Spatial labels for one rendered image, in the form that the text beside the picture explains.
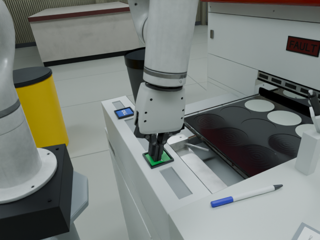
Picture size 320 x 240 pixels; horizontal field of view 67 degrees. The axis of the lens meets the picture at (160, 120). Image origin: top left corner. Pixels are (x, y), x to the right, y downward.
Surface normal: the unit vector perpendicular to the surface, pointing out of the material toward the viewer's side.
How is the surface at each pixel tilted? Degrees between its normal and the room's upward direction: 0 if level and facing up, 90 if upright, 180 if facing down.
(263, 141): 0
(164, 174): 0
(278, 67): 90
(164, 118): 93
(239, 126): 0
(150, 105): 87
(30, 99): 93
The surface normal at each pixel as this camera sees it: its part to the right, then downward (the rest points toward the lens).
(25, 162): 0.87, 0.23
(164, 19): -0.34, 0.36
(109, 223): -0.07, -0.87
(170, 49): 0.03, 0.42
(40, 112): 0.63, 0.38
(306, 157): -0.91, 0.26
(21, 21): 0.26, 0.45
